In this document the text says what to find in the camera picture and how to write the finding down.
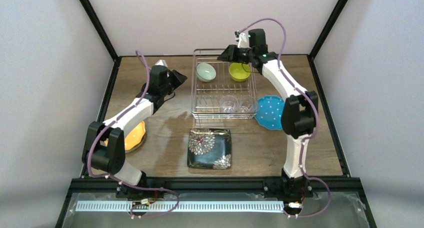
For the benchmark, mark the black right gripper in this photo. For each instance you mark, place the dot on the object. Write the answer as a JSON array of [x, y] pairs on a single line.
[[236, 53]]

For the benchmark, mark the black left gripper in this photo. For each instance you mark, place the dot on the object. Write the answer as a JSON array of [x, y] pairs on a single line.
[[172, 79]]

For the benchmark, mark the yellow green bowl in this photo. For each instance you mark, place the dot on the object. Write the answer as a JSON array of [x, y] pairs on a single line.
[[239, 72]]

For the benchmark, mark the pale green glass bowl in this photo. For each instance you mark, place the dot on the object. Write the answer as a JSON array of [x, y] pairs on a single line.
[[205, 72]]

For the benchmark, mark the metal wire dish rack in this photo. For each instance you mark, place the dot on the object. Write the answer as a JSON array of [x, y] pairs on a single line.
[[205, 96]]

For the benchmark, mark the small clear plastic cup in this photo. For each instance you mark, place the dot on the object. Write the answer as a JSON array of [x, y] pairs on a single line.
[[228, 104]]

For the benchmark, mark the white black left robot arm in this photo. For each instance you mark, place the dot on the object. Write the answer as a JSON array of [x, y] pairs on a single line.
[[104, 147]]

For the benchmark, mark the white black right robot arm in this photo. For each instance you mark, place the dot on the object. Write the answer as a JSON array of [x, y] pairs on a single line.
[[300, 117]]

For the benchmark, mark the blue polka dot plate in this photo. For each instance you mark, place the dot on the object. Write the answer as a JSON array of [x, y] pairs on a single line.
[[269, 113]]

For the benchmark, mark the orange polka dot plate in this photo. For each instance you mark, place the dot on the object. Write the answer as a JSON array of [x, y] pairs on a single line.
[[127, 141]]

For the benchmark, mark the black floral square plate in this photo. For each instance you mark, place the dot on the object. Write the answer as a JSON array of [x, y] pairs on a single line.
[[209, 149]]

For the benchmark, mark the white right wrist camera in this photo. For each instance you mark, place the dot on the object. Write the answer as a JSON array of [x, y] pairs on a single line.
[[242, 39]]

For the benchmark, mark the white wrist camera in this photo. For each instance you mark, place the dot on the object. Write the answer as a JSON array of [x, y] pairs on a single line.
[[161, 62], [242, 39]]

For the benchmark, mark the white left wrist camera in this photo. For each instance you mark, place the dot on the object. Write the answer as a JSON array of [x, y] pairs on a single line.
[[161, 62]]

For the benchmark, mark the white slotted cable duct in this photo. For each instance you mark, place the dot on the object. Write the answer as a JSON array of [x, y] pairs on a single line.
[[183, 206]]

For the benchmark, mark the black aluminium frame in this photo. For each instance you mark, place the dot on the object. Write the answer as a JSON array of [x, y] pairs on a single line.
[[225, 185]]

